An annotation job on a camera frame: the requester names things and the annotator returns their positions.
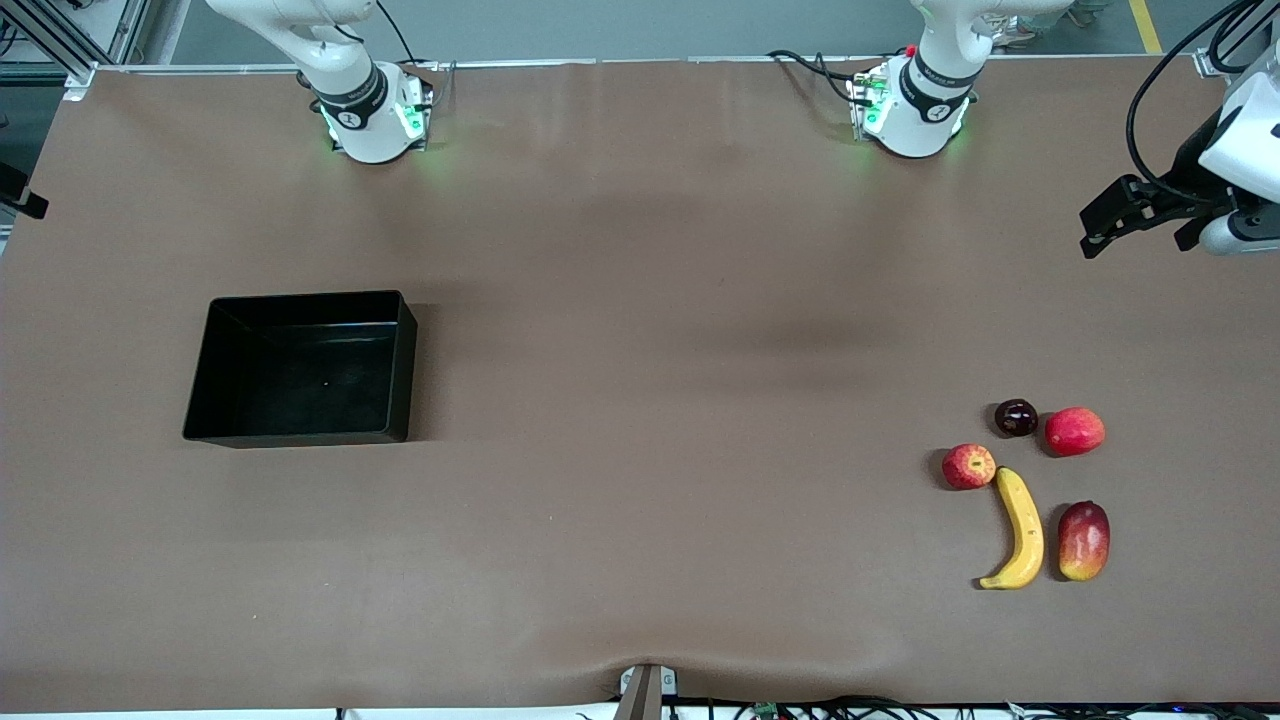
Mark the red yellow apple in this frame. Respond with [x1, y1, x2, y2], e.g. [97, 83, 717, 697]
[942, 443, 997, 491]

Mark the silver table edge rail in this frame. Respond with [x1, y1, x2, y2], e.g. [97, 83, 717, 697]
[65, 52, 1231, 101]

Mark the black right base cable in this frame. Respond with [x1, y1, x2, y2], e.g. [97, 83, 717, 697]
[375, 0, 446, 106]

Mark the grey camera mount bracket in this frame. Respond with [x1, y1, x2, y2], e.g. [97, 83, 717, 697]
[618, 663, 679, 720]

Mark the black plastic box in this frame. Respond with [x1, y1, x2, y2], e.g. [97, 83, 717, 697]
[182, 290, 419, 449]

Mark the yellow banana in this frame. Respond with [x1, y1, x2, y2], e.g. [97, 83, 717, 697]
[978, 466, 1045, 591]

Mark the aluminium frame post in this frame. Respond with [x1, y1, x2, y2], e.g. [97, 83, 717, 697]
[0, 0, 151, 101]

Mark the black base cable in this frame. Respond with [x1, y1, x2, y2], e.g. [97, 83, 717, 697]
[767, 48, 881, 106]
[375, 0, 446, 106]

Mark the black left base cable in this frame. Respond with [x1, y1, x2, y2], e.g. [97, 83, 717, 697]
[767, 48, 881, 106]

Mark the red yellow mango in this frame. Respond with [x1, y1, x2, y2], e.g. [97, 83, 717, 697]
[1057, 500, 1112, 582]

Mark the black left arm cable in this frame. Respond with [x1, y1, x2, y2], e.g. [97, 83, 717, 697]
[1126, 0, 1263, 201]

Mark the red oval fruit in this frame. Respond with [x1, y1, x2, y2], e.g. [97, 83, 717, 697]
[1044, 406, 1107, 458]

